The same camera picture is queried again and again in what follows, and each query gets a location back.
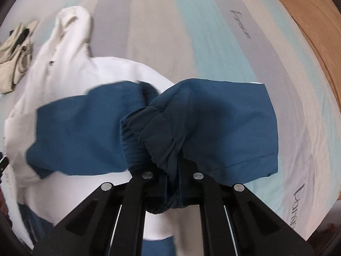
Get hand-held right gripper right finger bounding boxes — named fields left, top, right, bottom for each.
left=180, top=157, right=311, bottom=256

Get striped bed sheet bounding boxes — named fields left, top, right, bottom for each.
left=0, top=0, right=340, bottom=247

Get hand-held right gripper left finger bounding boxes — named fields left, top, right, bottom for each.
left=33, top=171, right=155, bottom=256

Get dark blue pants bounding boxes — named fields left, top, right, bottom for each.
left=25, top=79, right=279, bottom=256

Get beige jacket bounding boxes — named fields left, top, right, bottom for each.
left=0, top=20, right=40, bottom=92

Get white hooded sweatshirt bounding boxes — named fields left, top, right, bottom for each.
left=4, top=5, right=178, bottom=256

